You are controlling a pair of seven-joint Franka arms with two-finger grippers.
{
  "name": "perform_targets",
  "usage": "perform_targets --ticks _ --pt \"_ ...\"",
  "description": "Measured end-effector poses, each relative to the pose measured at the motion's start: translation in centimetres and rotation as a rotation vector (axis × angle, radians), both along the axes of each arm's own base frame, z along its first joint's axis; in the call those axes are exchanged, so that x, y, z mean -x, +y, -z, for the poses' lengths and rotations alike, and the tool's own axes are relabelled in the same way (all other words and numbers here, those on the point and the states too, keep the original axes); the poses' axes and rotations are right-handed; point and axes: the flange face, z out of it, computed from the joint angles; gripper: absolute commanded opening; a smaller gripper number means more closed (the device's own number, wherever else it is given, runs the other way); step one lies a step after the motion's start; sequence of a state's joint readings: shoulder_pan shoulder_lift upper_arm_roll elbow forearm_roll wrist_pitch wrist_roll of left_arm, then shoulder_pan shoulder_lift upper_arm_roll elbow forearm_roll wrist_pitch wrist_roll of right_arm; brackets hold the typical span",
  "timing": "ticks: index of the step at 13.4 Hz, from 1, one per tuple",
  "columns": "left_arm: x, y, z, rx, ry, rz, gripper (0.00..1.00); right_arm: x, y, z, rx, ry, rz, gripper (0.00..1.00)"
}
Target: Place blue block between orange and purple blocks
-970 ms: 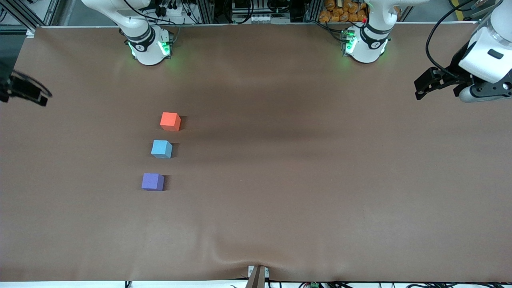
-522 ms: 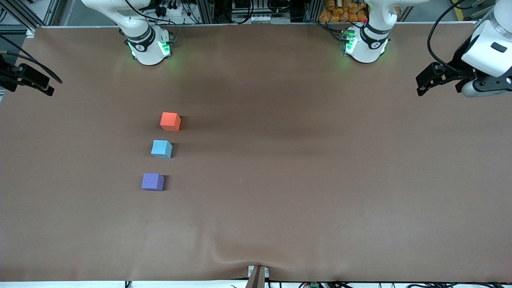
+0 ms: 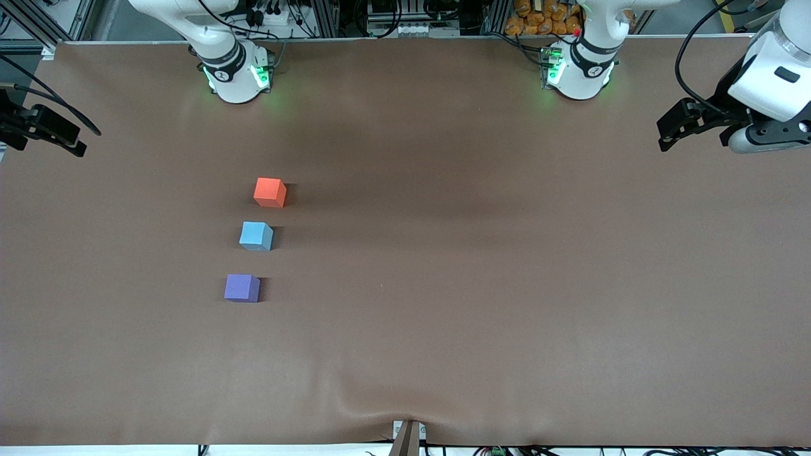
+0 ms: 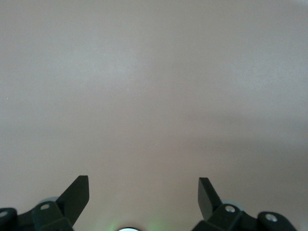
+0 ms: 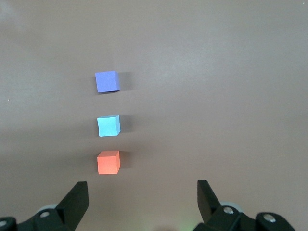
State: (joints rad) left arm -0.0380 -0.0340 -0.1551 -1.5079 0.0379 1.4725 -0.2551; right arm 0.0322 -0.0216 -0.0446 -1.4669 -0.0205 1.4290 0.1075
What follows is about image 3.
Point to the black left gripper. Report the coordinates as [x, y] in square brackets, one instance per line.
[722, 97]

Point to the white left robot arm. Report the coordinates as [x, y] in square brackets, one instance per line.
[586, 69]

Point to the pile of orange snack packs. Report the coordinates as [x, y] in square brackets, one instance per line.
[542, 16]

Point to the purple foam cube block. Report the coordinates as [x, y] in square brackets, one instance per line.
[241, 287]

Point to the brown table cover mat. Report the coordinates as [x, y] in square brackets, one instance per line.
[507, 285]

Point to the orange foam cube block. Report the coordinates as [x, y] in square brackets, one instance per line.
[268, 192]

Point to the white power strip with plugs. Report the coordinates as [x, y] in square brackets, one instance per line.
[274, 12]

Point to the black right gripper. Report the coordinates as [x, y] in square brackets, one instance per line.
[14, 121]

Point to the light blue foam cube block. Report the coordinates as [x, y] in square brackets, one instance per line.
[255, 235]

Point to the metal table edge clamp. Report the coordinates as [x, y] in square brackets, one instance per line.
[408, 437]

